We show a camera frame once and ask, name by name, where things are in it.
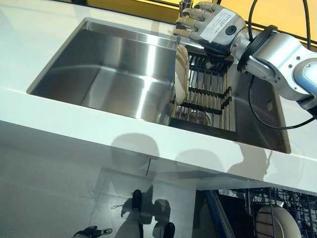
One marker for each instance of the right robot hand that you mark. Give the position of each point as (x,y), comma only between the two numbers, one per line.
(218,24)

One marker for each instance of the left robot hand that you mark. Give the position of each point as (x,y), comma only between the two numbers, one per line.
(91,232)

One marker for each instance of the beige ceramic plate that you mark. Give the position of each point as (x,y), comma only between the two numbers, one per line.
(180,79)
(265,223)

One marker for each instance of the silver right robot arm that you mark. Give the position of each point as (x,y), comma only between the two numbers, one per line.
(277,54)

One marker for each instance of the chrome gooseneck kitchen faucet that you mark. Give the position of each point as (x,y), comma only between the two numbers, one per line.
(184,5)

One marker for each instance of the white cabinet door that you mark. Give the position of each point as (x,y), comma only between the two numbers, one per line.
(49,193)
(171,166)

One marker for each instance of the black dish drying rack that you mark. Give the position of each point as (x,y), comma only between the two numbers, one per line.
(210,93)

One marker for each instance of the right robot leg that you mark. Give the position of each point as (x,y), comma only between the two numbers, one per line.
(169,230)

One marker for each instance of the stainless steel sink basin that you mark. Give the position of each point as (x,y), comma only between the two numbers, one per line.
(111,74)

